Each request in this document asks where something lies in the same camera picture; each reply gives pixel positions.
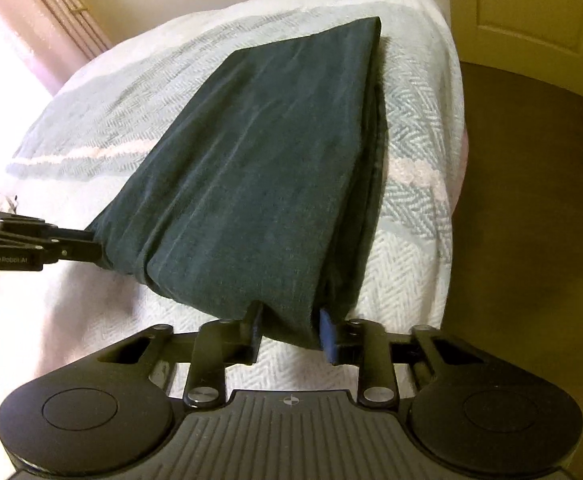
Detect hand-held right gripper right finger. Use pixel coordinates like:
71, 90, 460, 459
319, 308, 490, 406

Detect cream door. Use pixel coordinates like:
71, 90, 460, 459
445, 0, 583, 104

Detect dark green pants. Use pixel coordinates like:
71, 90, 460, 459
92, 16, 388, 352

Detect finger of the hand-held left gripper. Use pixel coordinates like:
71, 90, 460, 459
54, 241, 111, 268
36, 224, 96, 244

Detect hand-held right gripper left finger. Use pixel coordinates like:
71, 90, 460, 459
98, 304, 264, 408

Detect pink curtain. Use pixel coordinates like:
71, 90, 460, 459
0, 0, 113, 102

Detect bed with pink cover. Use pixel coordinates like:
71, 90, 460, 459
0, 0, 468, 461

